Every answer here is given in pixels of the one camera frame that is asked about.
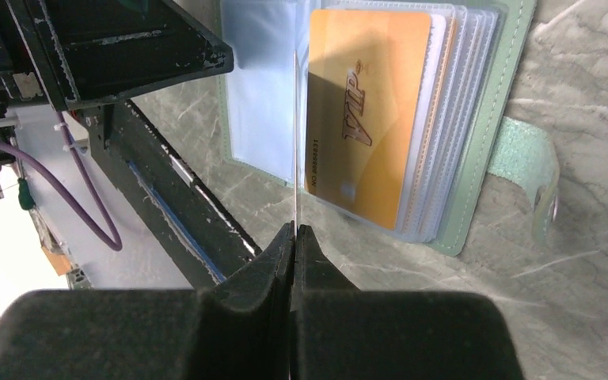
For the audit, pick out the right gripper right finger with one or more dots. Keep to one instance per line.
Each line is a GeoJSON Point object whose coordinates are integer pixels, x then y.
{"type": "Point", "coordinates": [342, 332]}

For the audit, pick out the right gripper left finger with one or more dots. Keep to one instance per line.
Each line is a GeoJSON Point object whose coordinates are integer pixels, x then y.
{"type": "Point", "coordinates": [235, 330]}

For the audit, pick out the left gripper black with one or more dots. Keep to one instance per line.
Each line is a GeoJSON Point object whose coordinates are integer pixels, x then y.
{"type": "Point", "coordinates": [81, 54]}

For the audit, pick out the green card holder wallet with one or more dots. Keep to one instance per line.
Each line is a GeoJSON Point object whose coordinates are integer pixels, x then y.
{"type": "Point", "coordinates": [460, 134]}

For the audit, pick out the gold VIP card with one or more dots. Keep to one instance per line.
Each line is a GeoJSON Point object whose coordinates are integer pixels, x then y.
{"type": "Point", "coordinates": [363, 83]}

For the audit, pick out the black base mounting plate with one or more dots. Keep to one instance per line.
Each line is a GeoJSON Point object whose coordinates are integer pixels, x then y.
{"type": "Point", "coordinates": [203, 239]}

